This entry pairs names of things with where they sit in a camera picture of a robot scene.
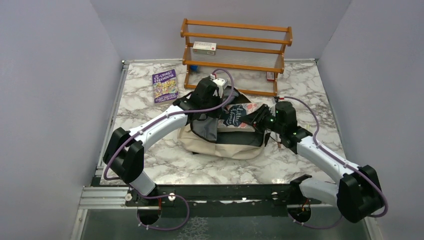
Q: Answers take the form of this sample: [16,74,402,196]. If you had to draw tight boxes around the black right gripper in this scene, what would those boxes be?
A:
[239,103,284,135]

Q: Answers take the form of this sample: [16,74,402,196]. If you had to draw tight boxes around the Little Women book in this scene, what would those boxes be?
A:
[217,102,261,132]

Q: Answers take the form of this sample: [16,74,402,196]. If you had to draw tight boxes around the cream canvas backpack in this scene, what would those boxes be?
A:
[177,90,268,160]

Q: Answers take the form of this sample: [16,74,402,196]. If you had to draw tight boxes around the purple Griffiths Denton book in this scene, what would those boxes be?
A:
[152,69,179,105]

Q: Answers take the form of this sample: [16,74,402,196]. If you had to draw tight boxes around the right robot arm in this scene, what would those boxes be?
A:
[240,101,388,223]

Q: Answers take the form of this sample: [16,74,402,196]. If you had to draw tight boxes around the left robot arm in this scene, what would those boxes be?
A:
[103,77,228,206]

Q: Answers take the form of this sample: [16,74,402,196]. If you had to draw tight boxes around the red white small box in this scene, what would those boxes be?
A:
[266,71,275,82]

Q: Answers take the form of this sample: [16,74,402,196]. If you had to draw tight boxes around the orange wooden shelf rack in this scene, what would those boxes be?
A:
[180,18,293,97]

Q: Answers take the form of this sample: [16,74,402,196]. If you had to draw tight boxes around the grey green small box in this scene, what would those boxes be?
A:
[192,41,217,56]

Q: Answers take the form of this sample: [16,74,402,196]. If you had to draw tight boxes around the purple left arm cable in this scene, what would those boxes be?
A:
[103,68,235,232]

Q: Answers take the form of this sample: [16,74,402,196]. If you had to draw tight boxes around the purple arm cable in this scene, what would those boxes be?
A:
[278,96,389,230]
[103,68,235,232]

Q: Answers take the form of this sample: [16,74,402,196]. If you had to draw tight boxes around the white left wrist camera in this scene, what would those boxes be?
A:
[210,73,229,98]

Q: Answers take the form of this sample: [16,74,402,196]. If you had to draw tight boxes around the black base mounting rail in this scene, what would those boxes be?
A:
[125,180,319,218]

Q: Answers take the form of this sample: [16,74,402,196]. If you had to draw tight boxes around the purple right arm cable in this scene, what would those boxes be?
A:
[278,96,389,230]

